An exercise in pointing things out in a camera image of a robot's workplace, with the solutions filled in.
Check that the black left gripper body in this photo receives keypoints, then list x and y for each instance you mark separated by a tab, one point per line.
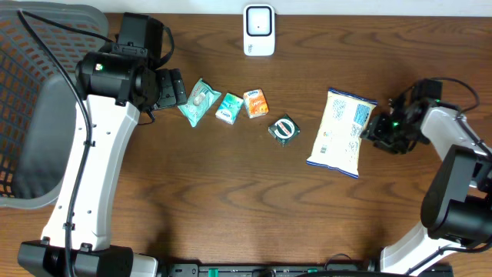
172	92

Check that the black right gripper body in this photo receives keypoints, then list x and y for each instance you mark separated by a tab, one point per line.
392	135

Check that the mint Zappy wipes packet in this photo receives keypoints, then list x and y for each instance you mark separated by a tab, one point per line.
201	98

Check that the large yellow wipes packet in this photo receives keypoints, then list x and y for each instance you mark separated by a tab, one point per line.
338	140

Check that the teal tissue pack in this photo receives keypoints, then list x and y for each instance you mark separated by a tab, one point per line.
229	109

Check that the orange tissue pack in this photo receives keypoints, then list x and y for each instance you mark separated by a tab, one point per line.
255	103

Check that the Zam-Buk ointment tin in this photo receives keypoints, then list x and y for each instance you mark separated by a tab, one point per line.
284	130

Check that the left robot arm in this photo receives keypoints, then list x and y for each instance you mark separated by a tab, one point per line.
112	88

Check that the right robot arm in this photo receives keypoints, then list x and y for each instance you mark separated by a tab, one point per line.
456	210

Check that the white barcode scanner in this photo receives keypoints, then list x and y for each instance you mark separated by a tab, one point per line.
259	30

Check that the grey plastic mesh basket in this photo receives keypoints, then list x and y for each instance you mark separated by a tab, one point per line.
37	106

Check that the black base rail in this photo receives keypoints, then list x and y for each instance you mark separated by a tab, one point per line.
334	269

